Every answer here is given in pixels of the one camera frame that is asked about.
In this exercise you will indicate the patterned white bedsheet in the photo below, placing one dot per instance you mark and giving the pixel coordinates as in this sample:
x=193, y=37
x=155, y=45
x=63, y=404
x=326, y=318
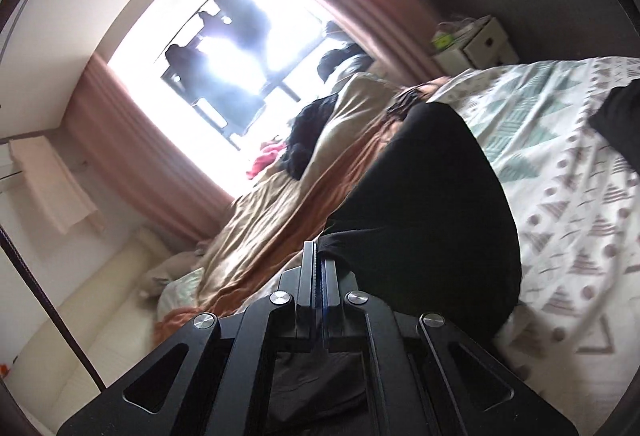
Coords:
x=560, y=176

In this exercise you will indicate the black garment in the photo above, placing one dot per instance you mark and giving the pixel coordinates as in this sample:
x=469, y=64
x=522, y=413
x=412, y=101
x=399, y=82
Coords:
x=425, y=196

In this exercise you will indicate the dark pole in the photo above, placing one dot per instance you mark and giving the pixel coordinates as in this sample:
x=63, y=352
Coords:
x=55, y=311

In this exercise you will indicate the black clothes pile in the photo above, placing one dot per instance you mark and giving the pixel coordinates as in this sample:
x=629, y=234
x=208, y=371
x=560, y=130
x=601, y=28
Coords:
x=307, y=135

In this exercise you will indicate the dark hanging garment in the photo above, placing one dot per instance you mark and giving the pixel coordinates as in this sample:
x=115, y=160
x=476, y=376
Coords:
x=245, y=15
x=210, y=80

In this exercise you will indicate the brown beige duvet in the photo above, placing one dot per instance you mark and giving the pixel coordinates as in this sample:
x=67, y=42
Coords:
x=280, y=216

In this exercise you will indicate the beige pillow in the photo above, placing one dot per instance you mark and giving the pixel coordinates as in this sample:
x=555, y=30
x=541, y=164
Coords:
x=170, y=273

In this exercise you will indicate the green packet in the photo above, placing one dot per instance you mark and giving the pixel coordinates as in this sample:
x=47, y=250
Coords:
x=444, y=39

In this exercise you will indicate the white drawer box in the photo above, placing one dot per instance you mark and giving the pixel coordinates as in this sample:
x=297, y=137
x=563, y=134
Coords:
x=487, y=43

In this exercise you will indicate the red cloth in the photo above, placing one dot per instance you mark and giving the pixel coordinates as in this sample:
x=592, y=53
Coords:
x=265, y=160

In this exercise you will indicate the cream padded headboard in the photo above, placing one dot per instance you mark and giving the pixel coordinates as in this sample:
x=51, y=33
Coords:
x=85, y=316

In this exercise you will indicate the grey dark cloth bundle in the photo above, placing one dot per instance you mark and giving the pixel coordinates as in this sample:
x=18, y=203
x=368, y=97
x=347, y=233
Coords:
x=345, y=60

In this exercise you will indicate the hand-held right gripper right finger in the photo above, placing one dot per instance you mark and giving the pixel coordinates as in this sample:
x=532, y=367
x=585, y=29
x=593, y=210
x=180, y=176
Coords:
x=330, y=286

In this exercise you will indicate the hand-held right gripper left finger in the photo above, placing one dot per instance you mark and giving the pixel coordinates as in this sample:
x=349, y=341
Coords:
x=307, y=276

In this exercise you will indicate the window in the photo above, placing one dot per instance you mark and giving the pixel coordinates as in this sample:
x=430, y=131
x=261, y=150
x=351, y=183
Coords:
x=150, y=30

